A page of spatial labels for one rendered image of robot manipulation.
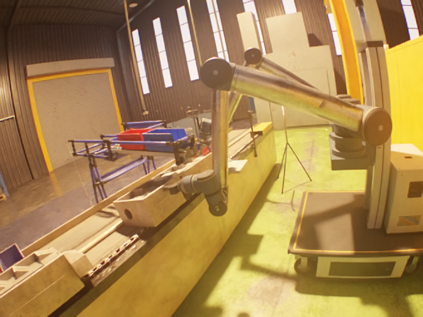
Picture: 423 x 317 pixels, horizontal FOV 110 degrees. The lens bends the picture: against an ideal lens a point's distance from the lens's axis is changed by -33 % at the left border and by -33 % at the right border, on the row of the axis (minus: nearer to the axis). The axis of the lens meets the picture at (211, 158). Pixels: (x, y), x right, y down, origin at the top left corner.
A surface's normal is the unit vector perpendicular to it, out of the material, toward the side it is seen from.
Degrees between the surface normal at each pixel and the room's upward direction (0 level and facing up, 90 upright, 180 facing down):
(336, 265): 90
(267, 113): 90
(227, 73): 92
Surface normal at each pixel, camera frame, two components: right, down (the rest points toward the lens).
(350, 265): -0.46, 0.33
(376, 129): -0.10, 0.29
